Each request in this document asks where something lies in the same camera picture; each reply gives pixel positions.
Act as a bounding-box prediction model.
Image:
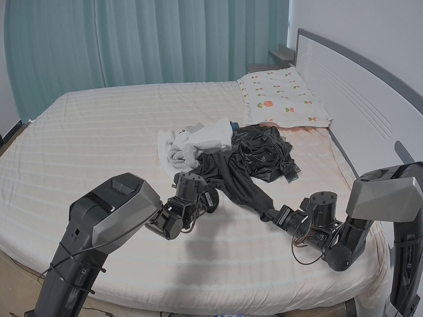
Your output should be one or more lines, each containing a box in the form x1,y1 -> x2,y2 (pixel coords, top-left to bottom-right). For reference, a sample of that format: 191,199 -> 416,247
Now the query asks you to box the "white printed pillow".
237,64 -> 334,127

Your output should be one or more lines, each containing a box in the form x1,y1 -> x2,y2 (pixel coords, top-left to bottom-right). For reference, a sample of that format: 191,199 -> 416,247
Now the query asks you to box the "bed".
0,28 -> 423,317

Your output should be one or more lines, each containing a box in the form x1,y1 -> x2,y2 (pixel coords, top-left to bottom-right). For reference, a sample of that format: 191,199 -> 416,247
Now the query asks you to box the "black T-shirt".
189,151 -> 277,224

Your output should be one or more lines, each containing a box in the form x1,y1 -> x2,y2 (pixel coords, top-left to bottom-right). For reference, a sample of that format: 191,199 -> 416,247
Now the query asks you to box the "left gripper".
186,186 -> 219,222

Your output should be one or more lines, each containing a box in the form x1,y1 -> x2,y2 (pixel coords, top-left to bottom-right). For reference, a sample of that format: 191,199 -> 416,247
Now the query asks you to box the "black shiny garment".
231,125 -> 302,183

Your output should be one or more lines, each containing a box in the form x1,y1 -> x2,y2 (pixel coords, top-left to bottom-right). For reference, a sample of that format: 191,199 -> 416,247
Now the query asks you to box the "pile of clothes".
157,118 -> 239,177

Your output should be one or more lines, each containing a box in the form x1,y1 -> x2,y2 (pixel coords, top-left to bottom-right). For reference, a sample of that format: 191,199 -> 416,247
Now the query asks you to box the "black cable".
291,239 -> 328,265
36,203 -> 164,285

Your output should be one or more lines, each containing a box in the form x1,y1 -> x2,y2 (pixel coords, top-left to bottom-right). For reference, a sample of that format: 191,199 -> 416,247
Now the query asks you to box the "grey bedside table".
247,43 -> 295,76

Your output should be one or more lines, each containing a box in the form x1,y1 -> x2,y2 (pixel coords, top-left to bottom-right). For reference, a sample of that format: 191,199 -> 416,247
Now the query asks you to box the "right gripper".
269,204 -> 309,240

